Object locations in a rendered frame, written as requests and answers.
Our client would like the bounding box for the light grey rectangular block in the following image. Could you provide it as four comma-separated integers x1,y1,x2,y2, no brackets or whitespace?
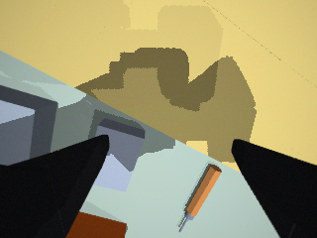
93,118,146,192

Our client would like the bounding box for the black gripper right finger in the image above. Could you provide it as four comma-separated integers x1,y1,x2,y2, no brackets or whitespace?
231,139,317,238

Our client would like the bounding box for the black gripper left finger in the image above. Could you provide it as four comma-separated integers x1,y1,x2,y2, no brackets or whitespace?
0,135,110,238

